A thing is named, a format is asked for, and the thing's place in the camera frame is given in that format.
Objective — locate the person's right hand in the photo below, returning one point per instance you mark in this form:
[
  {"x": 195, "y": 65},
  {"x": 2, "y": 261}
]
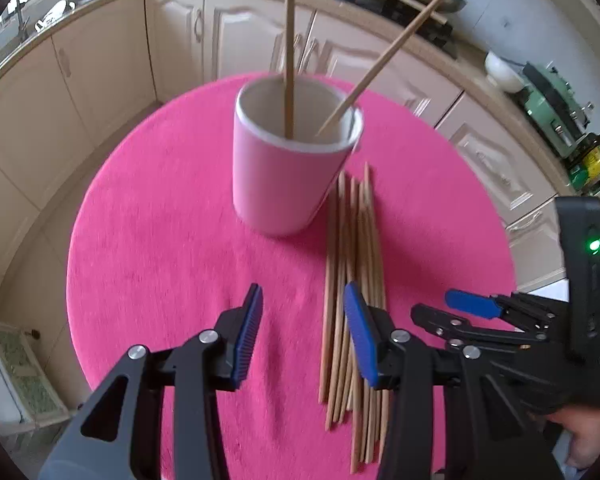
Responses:
[{"x": 587, "y": 435}]

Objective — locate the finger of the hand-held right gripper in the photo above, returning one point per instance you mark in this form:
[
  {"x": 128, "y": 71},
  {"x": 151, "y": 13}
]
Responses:
[
  {"x": 430, "y": 317},
  {"x": 472, "y": 302}
]

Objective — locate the white dish in sink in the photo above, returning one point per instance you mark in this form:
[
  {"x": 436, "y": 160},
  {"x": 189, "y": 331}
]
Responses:
[{"x": 55, "y": 12}]

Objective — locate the bundle of wooden chopsticks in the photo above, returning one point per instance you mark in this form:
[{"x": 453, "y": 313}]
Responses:
[{"x": 337, "y": 260}]

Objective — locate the group of condiment bottles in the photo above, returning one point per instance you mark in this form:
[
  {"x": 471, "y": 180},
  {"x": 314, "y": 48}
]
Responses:
[{"x": 592, "y": 160}]

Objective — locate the black gas hob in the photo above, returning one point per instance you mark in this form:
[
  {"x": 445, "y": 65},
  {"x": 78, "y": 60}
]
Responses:
[{"x": 430, "y": 30}]

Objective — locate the green electric cooker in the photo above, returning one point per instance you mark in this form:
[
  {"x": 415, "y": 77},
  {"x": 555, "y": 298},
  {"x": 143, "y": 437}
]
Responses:
[{"x": 550, "y": 105}]

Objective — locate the chrome sink faucet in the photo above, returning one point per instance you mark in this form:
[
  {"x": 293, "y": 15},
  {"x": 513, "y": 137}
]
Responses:
[{"x": 20, "y": 15}]

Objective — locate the white frame with green pattern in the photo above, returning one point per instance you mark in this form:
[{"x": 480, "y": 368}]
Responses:
[{"x": 25, "y": 375}]

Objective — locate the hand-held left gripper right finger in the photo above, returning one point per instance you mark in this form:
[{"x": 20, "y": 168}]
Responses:
[{"x": 357, "y": 335}]

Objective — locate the round table, pink cloth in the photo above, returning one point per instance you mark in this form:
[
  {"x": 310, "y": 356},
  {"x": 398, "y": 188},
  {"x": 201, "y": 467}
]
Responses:
[{"x": 155, "y": 235}]

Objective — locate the pink cup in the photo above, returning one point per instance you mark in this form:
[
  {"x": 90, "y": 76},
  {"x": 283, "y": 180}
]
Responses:
[{"x": 280, "y": 180}]

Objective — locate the white bowl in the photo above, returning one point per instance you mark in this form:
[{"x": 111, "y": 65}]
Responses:
[{"x": 502, "y": 72}]

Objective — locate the cream lower kitchen cabinets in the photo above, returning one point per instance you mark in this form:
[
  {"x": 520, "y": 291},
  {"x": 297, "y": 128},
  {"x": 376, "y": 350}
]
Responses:
[{"x": 105, "y": 85}]

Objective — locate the single wooden chopstick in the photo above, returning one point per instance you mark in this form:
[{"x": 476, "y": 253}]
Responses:
[
  {"x": 385, "y": 60},
  {"x": 289, "y": 60}
]

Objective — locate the beige kitchen countertop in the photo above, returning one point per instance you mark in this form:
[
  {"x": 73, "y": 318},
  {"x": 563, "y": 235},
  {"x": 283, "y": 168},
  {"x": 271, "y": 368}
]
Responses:
[{"x": 480, "y": 95}]

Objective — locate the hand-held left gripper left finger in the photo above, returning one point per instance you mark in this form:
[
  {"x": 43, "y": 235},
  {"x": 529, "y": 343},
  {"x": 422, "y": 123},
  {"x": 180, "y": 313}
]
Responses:
[{"x": 247, "y": 332}]

